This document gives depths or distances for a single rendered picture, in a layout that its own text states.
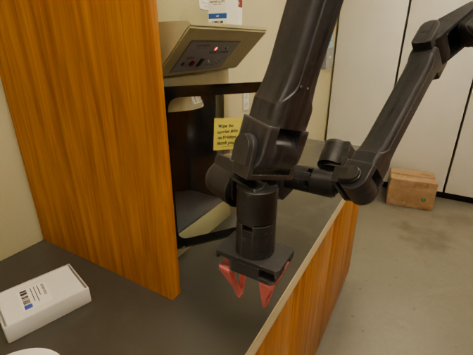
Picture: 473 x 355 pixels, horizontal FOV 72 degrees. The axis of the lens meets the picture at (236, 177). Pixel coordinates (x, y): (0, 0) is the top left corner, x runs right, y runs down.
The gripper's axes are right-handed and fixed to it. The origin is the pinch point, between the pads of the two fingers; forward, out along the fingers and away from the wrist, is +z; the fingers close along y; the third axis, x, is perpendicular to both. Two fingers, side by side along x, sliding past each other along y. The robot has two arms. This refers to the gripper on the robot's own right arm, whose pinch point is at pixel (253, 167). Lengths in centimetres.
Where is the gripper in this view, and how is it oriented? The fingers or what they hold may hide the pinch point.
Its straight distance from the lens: 77.9
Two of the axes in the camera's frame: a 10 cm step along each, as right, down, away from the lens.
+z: -8.6, -2.1, 4.7
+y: 0.0, -9.2, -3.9
